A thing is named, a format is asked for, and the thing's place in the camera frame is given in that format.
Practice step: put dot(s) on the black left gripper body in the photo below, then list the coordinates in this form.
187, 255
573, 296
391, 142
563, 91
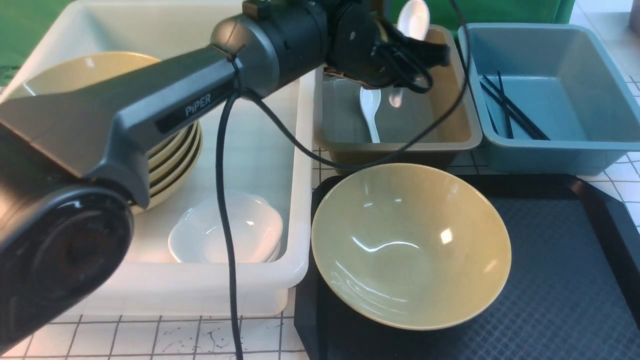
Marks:
367, 49

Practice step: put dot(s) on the white ceramic soup spoon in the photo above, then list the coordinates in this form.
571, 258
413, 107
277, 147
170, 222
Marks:
413, 22

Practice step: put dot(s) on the black chopstick gold tip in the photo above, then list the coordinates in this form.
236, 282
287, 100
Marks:
505, 107
526, 124

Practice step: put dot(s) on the yellow noodle bowl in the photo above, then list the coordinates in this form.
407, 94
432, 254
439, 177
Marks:
411, 247

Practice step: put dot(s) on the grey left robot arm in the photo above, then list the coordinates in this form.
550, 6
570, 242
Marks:
72, 162

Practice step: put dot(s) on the stacked yellow bowl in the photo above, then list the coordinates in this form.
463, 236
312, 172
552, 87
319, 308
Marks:
81, 72
167, 159
178, 164
177, 183
169, 144

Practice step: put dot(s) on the bottom stacked yellow bowl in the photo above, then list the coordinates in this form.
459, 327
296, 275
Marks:
177, 183

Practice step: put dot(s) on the top stacked yellow bowl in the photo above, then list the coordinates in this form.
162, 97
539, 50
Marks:
81, 72

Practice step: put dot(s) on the white spoon in bin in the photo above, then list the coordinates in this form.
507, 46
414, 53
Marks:
370, 100

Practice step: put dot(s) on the grey-brown plastic bin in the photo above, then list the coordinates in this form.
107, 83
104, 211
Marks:
339, 126

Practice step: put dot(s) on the blue plastic bin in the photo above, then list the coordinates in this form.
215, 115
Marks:
563, 79

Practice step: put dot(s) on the white dish in tub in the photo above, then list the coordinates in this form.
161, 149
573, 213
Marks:
264, 250

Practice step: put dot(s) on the black plastic tray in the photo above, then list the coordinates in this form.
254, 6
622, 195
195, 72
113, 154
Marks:
572, 291

